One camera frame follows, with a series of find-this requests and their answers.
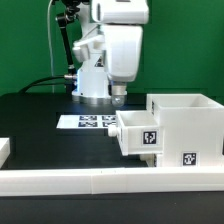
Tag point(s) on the black camera stand pole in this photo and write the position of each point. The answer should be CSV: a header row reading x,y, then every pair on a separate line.
x,y
63,19

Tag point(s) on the white left barrier rail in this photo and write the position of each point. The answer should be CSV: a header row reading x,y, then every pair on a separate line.
x,y
4,150

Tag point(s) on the white drawer box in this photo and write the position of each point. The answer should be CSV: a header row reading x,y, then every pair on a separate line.
x,y
137,132
149,159

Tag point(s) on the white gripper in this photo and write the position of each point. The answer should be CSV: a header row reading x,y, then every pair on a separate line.
x,y
122,56

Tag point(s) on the white drawer box front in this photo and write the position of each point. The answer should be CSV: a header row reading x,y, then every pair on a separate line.
x,y
149,159

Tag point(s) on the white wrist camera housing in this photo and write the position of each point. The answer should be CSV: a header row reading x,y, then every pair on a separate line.
x,y
106,12

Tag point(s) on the white drawer cabinet frame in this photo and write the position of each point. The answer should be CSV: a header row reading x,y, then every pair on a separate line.
x,y
193,129

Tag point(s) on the marker sheet on table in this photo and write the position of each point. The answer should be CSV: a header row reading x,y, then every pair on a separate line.
x,y
85,121

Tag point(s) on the white front barrier rail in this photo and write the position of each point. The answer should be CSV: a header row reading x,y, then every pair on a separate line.
x,y
108,181

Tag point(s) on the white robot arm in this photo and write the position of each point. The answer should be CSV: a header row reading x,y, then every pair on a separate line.
x,y
93,84

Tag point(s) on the white barrier rail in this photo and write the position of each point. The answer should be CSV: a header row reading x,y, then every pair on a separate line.
x,y
4,150
108,181

